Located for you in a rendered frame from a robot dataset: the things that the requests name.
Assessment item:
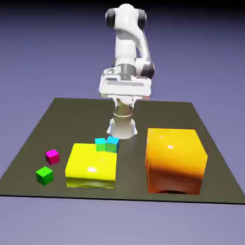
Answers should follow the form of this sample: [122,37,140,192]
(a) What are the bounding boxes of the small green cube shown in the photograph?
[35,165,54,187]

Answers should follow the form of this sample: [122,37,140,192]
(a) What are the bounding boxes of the large yellow box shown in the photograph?
[64,143,118,190]

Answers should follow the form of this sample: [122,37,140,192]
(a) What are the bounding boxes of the small magenta cube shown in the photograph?
[44,148,61,165]

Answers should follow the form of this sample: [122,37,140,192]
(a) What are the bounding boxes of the small cyan cube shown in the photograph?
[94,138,106,152]
[104,136,120,154]

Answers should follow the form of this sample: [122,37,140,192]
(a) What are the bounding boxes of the large orange box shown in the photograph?
[144,127,210,196]

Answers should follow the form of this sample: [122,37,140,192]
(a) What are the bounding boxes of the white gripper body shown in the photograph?
[98,73,153,100]

